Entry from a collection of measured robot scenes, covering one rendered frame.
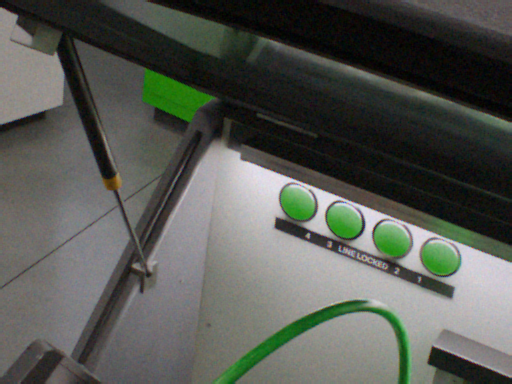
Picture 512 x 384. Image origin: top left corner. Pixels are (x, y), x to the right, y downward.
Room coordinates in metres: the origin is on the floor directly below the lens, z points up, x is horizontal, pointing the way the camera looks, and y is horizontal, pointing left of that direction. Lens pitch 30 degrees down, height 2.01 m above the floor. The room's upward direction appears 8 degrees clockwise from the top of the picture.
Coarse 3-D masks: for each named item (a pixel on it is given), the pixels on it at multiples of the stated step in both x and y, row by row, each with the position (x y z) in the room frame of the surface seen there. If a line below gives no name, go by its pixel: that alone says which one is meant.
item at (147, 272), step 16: (64, 48) 0.83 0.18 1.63; (64, 64) 0.84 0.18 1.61; (80, 64) 0.85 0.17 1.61; (80, 80) 0.85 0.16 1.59; (80, 96) 0.86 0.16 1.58; (80, 112) 0.87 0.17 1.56; (96, 112) 0.88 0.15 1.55; (96, 128) 0.88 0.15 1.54; (96, 144) 0.88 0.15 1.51; (96, 160) 0.89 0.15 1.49; (112, 160) 0.90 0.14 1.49; (112, 176) 0.90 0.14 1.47; (128, 224) 0.94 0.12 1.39; (144, 256) 0.97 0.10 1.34; (144, 272) 0.97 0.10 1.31; (144, 288) 0.97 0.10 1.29
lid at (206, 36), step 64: (0, 0) 0.70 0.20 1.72; (64, 0) 0.70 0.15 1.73; (128, 0) 0.53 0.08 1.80; (192, 0) 0.30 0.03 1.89; (256, 0) 0.30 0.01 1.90; (320, 0) 0.21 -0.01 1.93; (384, 0) 0.20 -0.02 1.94; (448, 0) 0.20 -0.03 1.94; (192, 64) 0.93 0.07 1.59; (256, 64) 0.65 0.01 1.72; (320, 64) 0.49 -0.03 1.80; (384, 64) 0.27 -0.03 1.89; (448, 64) 0.27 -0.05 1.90; (320, 128) 0.91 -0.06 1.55; (384, 128) 0.80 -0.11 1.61; (448, 128) 0.57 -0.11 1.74
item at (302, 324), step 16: (336, 304) 0.80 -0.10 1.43; (352, 304) 0.81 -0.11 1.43; (368, 304) 0.82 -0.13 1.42; (384, 304) 0.84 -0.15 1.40; (304, 320) 0.77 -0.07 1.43; (320, 320) 0.78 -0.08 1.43; (400, 320) 0.86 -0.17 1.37; (272, 336) 0.75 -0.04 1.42; (288, 336) 0.75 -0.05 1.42; (400, 336) 0.87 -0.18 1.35; (256, 352) 0.73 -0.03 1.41; (272, 352) 0.74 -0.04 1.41; (400, 352) 0.88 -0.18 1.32; (240, 368) 0.72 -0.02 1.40; (400, 368) 0.89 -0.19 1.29
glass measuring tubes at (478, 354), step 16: (448, 336) 0.96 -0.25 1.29; (464, 336) 0.96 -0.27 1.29; (432, 352) 0.94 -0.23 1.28; (448, 352) 0.93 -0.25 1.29; (464, 352) 0.93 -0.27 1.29; (480, 352) 0.94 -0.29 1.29; (496, 352) 0.94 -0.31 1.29; (432, 368) 0.96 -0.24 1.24; (448, 368) 0.93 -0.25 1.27; (464, 368) 0.92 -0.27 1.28; (480, 368) 0.91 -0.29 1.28; (496, 368) 0.91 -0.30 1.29
